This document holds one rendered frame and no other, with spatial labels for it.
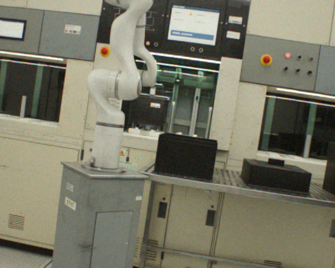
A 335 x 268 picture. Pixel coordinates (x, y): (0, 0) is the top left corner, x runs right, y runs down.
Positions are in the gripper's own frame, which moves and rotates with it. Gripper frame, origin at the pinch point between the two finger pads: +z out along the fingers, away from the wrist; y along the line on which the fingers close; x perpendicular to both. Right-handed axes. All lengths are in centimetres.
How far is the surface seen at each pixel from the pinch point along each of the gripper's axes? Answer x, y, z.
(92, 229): -65, 2, -70
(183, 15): 43.5, 16.5, 14.7
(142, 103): -11.4, -3.7, 34.7
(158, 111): -15.2, 7.6, 34.7
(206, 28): 38, 31, 15
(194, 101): -3, 26, 102
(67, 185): -52, -15, -60
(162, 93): 0, 0, 105
